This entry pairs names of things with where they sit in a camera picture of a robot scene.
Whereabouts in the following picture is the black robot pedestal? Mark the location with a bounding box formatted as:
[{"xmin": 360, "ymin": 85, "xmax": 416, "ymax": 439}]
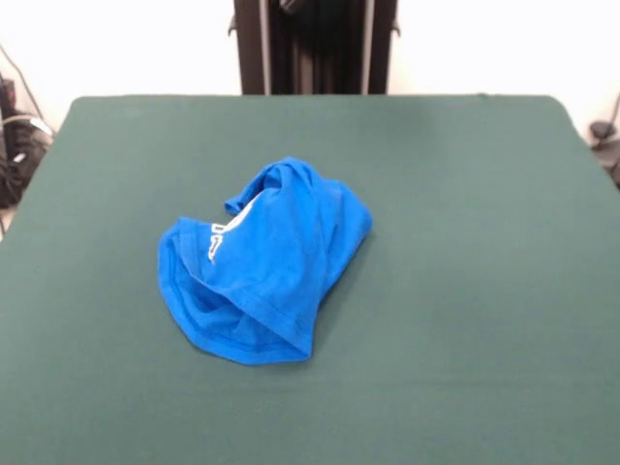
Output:
[{"xmin": 227, "ymin": 0, "xmax": 402, "ymax": 96}]

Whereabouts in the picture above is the blue printed t-shirt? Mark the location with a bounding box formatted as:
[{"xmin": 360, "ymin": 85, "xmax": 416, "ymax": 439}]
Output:
[{"xmin": 156, "ymin": 155, "xmax": 375, "ymax": 365}]

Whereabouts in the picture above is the black chair base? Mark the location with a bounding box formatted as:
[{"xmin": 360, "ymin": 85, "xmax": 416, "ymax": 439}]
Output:
[{"xmin": 588, "ymin": 120, "xmax": 620, "ymax": 190}]

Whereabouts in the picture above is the dark green table cloth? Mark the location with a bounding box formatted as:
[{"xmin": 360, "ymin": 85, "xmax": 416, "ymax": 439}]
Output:
[{"xmin": 0, "ymin": 94, "xmax": 620, "ymax": 465}]

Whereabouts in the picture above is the black cable bundle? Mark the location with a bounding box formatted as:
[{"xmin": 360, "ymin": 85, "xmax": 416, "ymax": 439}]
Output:
[{"xmin": 0, "ymin": 72, "xmax": 53, "ymax": 209}]

